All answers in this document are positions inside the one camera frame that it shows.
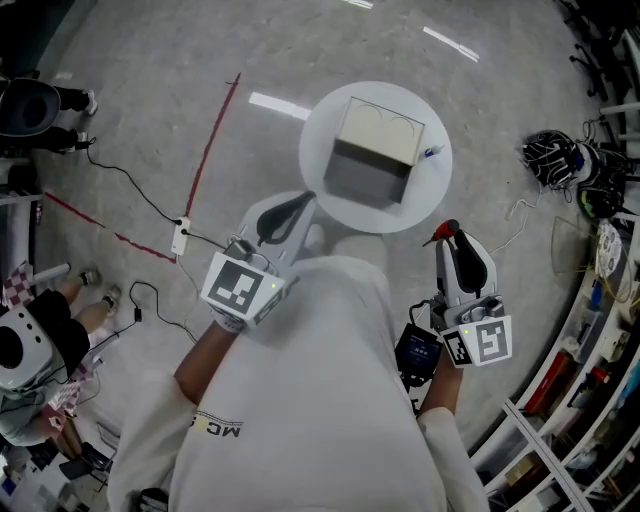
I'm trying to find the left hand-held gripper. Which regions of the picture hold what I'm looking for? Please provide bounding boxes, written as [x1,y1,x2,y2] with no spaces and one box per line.
[199,191,317,329]

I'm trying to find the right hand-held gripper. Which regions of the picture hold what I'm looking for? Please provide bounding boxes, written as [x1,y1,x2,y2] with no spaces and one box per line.
[429,232,514,370]

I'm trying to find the orange handled screwdriver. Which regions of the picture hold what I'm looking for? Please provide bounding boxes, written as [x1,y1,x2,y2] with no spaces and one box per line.
[422,218,461,249]

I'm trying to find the grey box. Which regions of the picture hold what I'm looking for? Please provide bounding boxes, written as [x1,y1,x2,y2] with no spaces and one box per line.
[322,95,428,206]

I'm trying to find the person's left forearm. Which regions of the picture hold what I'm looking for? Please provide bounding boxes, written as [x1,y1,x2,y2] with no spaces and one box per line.
[173,319,242,402]

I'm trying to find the person's right forearm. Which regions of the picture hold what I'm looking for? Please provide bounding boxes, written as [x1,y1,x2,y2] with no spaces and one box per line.
[417,360,467,417]

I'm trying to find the person's left hand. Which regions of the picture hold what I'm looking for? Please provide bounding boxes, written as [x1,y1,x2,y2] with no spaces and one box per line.
[209,305,247,335]

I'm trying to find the black display device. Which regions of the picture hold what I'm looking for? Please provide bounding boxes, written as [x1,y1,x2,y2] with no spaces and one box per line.
[394,322,444,376]

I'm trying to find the round white table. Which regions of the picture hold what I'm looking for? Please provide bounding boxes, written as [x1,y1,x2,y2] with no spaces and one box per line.
[298,80,454,236]

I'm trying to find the white power strip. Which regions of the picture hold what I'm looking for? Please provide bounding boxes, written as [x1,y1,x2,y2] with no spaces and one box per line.
[170,215,192,257]

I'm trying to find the black white striped backpack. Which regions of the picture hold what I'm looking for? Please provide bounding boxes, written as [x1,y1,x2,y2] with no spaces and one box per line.
[521,128,582,190]

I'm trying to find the black green backpack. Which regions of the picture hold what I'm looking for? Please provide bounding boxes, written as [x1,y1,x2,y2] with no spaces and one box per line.
[577,144,632,220]

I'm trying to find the white shelf rack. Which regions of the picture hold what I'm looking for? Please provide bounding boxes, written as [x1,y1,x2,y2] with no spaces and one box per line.
[469,214,640,512]

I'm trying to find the black office chair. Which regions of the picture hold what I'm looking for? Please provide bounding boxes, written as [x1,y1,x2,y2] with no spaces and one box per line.
[569,42,621,101]

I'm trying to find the pink checkered cloth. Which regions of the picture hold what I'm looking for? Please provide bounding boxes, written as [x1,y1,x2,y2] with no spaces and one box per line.
[1,262,37,305]

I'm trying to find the white backpack pod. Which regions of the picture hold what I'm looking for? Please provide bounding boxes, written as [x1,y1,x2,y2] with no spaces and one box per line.
[0,306,55,389]

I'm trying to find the black floor cable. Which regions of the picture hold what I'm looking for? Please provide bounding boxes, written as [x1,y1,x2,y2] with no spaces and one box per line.
[86,141,184,225]

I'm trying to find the black cable with adapter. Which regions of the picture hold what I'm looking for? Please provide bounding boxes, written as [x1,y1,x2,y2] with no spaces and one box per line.
[128,280,200,345]

